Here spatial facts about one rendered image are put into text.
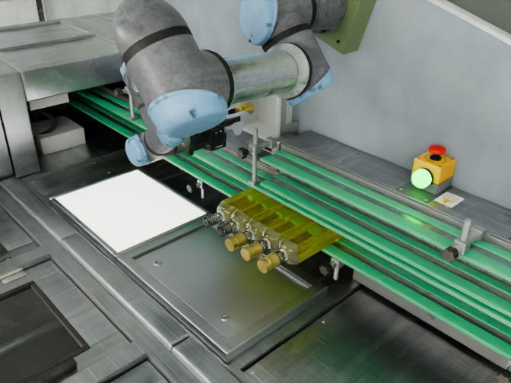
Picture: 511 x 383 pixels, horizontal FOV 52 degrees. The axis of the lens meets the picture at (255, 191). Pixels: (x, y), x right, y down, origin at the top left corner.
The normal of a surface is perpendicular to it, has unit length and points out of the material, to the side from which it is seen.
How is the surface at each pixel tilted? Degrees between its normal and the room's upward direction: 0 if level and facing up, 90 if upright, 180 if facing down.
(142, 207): 90
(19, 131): 90
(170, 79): 50
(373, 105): 0
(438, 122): 0
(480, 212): 90
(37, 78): 90
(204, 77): 101
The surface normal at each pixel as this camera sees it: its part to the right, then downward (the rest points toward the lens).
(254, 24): -0.80, 0.25
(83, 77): 0.68, 0.37
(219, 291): 0.02, -0.88
